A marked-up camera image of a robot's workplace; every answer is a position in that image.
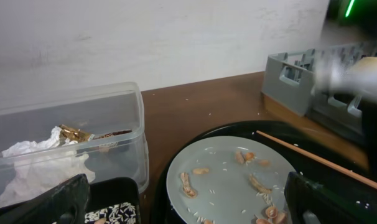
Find grey plate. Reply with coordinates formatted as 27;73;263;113
165;135;297;224

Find yellow bowl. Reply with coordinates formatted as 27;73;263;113
314;57;377;104

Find round black serving tray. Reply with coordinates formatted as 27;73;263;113
150;121;377;223

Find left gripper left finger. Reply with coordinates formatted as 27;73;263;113
0;174;90;224

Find black rectangular tray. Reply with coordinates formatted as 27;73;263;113
84;177;141;224

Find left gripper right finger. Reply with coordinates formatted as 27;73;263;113
285;172;377;224

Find wooden chopstick left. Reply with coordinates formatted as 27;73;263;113
256;131;377;190

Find peanut shell food scraps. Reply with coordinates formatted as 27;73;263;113
91;150;289;224

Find brown snack wrapper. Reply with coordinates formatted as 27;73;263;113
59;124;132;146

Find white tissue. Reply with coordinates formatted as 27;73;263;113
0;126;96;208

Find clear plastic waste bin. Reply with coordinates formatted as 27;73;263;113
0;82;149;208

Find grey dishwasher rack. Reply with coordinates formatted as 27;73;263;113
262;40;377;146

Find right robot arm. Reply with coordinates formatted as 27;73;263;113
324;1;377;180

